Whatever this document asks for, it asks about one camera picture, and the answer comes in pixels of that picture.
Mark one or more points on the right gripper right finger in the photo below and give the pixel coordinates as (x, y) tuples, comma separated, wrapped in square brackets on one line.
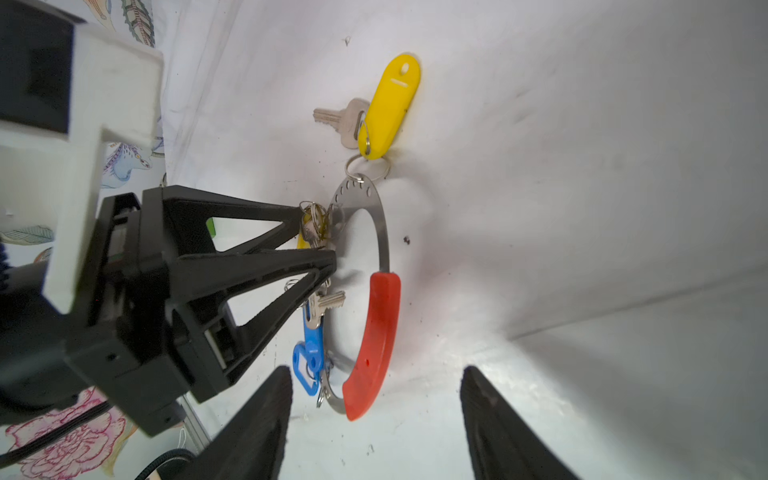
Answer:
[(501, 444)]

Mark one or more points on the metal keyring with red handle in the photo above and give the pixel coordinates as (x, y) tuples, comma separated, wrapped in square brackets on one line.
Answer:
[(357, 194)]

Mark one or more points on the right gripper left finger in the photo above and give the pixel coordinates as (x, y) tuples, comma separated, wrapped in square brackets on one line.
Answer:
[(252, 445)]

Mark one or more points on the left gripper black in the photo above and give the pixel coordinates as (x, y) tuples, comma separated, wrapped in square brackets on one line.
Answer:
[(225, 309)]

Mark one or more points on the silver key with blue tag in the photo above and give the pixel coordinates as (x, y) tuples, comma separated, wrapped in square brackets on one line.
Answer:
[(317, 306)]

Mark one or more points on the blue key tag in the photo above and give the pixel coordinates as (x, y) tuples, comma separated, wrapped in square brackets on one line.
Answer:
[(308, 358)]

